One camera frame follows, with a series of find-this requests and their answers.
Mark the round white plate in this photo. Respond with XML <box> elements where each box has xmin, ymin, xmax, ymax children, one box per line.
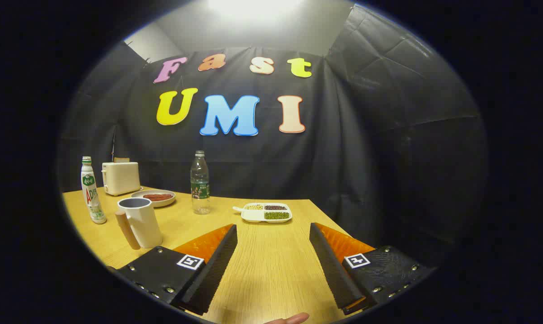
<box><xmin>131</xmin><ymin>189</ymin><xmax>176</xmax><ymax>208</ymax></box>

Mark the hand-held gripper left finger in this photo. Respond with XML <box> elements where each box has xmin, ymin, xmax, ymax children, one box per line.
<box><xmin>107</xmin><ymin>224</ymin><xmax>238</xmax><ymax>316</ymax></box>

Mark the white cup wooden handle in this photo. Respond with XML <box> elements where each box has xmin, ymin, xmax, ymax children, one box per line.
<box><xmin>115</xmin><ymin>197</ymin><xmax>163</xmax><ymax>250</ymax></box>

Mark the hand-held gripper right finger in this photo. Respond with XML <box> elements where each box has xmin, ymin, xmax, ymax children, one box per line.
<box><xmin>308</xmin><ymin>222</ymin><xmax>436</xmax><ymax>315</ymax></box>

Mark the wooden table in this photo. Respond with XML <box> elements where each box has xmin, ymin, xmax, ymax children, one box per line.
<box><xmin>62</xmin><ymin>186</ymin><xmax>380</xmax><ymax>324</ymax></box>

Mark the white divided tray with beans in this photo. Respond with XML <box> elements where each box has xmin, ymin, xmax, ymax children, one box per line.
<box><xmin>232</xmin><ymin>203</ymin><xmax>293</xmax><ymax>224</ymax></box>

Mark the cream toaster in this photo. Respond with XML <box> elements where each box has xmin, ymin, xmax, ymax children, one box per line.
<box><xmin>101</xmin><ymin>162</ymin><xmax>141</xmax><ymax>196</ymax></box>

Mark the white juice bottle green label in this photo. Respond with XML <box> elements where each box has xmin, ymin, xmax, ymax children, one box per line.
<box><xmin>81</xmin><ymin>156</ymin><xmax>107</xmax><ymax>225</ymax></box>

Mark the black backdrop cloth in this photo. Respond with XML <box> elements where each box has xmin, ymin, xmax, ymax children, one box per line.
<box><xmin>58</xmin><ymin>4</ymin><xmax>488</xmax><ymax>270</ymax></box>

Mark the clear plastic water bottle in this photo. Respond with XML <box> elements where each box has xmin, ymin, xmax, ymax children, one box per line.
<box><xmin>190</xmin><ymin>150</ymin><xmax>211</xmax><ymax>215</ymax></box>

